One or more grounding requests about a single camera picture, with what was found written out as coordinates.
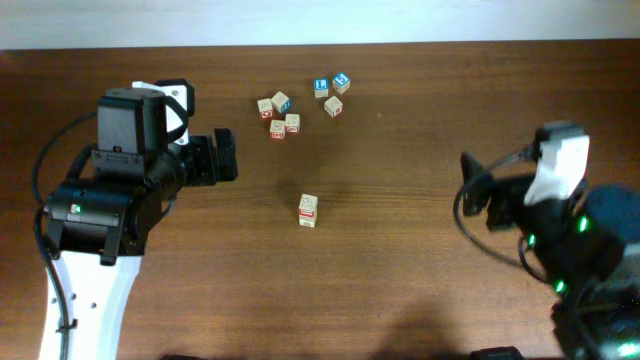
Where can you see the blue number 5 block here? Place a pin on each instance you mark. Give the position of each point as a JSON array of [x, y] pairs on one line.
[[341, 82]]

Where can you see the block with blue side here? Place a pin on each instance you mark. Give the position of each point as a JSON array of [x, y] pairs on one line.
[[281, 102]]

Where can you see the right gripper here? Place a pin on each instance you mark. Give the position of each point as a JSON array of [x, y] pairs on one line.
[[498, 201]]

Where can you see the blue letter L block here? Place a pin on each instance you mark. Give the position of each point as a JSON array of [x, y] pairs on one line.
[[321, 87]]

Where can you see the red sided number block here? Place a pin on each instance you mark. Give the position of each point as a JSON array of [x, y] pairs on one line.
[[308, 206]]

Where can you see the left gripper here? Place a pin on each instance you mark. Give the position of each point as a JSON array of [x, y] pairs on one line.
[[198, 153]]

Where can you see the green B block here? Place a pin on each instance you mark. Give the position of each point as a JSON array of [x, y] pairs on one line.
[[307, 221]]

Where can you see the block with red side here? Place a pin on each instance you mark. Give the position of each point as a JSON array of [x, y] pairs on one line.
[[333, 106]]

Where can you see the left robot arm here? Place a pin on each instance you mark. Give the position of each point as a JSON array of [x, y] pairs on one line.
[[92, 230]]

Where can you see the red bottom butterfly block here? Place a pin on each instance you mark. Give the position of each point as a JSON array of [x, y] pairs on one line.
[[277, 129]]

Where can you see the small red edged block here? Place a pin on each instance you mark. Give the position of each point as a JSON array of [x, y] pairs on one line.
[[292, 123]]

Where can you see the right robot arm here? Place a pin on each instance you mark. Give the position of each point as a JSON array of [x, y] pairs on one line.
[[586, 248]]

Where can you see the red C block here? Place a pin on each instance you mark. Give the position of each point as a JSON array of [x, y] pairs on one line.
[[265, 108]]

